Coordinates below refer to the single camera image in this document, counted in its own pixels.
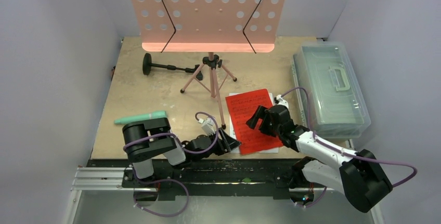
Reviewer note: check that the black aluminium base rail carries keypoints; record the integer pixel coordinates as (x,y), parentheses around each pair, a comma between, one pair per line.
(279,178)

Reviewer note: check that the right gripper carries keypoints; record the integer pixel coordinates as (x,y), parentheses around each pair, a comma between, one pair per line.
(265,121)

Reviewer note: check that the black microphone desk stand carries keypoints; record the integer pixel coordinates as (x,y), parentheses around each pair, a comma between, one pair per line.
(147,65)

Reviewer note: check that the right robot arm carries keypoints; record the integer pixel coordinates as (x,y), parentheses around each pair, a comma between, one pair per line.
(356,175)

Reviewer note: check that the red sheet music page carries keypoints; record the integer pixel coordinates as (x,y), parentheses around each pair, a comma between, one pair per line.
(241,106)

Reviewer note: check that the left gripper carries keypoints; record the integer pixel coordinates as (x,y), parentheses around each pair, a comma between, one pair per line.
(225,143)

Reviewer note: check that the teal toy microphone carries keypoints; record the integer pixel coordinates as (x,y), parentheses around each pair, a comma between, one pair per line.
(141,117)

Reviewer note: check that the white sheet music page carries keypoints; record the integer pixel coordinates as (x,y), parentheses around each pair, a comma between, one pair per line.
(233,135)

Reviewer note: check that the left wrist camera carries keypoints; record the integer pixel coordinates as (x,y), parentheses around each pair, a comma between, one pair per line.
(208,126)

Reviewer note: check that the pink music stand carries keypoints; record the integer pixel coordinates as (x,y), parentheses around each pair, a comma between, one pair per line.
(209,26)

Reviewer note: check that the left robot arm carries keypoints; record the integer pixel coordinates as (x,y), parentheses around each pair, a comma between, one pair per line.
(147,139)

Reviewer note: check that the clear plastic storage box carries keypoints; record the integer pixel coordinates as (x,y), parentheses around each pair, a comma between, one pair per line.
(334,106)

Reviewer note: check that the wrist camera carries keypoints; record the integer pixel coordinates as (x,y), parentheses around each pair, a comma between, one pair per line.
(278,100)
(208,126)

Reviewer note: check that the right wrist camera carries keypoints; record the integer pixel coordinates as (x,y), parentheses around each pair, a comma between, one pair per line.
(278,100)

